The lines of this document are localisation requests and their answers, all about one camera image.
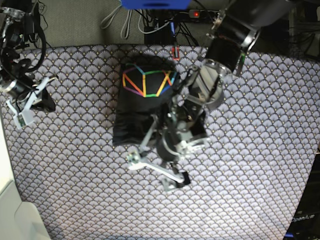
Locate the white power strip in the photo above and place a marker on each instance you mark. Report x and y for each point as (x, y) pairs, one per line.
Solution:
(202, 14)

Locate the blue box overhead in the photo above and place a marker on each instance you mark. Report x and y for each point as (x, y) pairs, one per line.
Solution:
(156, 4)

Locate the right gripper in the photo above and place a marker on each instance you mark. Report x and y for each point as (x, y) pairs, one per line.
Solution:
(26, 96)

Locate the fan-patterned table cloth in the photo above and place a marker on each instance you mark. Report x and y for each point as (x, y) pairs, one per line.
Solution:
(246, 182)

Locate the white plastic bin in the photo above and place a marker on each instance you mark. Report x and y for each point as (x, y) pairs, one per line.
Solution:
(19, 220)

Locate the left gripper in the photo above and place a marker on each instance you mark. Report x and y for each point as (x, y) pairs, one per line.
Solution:
(182, 134)

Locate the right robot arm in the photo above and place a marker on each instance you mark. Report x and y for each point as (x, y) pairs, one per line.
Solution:
(21, 27)

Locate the dark grey T-shirt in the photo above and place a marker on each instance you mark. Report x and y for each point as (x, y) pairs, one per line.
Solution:
(146, 84)

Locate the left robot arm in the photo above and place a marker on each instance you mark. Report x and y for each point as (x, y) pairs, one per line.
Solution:
(234, 31)

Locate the black OpenArm box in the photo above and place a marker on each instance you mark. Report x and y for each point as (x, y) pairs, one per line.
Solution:
(305, 224)

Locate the red and black clamp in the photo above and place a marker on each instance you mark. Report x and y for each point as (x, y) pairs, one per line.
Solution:
(175, 53)

